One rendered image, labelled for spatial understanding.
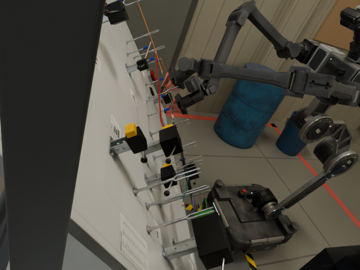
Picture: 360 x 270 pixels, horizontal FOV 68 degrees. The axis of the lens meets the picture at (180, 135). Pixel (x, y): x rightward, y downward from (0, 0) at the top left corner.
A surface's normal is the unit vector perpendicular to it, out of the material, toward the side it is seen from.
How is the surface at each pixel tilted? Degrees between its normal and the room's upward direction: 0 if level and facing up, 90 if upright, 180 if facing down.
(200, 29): 90
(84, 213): 53
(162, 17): 90
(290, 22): 90
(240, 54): 90
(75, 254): 0
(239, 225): 0
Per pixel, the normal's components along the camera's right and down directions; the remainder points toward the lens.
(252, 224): 0.33, -0.76
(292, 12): 0.29, 0.65
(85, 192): 0.94, -0.32
